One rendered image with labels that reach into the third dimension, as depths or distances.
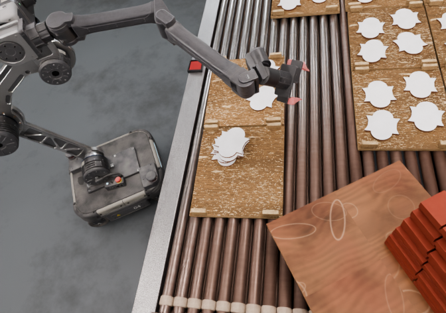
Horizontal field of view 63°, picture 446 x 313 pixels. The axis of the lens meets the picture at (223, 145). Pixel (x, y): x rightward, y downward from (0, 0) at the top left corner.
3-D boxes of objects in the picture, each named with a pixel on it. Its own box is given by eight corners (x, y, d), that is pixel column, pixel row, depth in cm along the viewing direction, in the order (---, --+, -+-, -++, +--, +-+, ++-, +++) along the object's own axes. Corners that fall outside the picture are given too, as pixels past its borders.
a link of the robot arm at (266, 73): (257, 87, 111) (269, 75, 108) (249, 71, 114) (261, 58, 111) (273, 91, 116) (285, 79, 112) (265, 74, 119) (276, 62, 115)
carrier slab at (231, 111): (204, 128, 163) (203, 126, 161) (214, 63, 185) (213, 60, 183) (284, 126, 155) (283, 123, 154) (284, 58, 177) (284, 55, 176)
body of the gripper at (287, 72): (277, 95, 123) (262, 91, 118) (285, 64, 120) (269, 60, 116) (292, 99, 118) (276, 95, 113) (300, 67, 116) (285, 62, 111)
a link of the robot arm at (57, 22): (176, 12, 136) (168, -10, 127) (177, 40, 130) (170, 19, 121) (61, 32, 140) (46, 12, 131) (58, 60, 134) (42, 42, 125)
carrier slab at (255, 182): (190, 217, 140) (188, 215, 139) (204, 129, 162) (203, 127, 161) (283, 219, 133) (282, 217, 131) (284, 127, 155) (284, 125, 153)
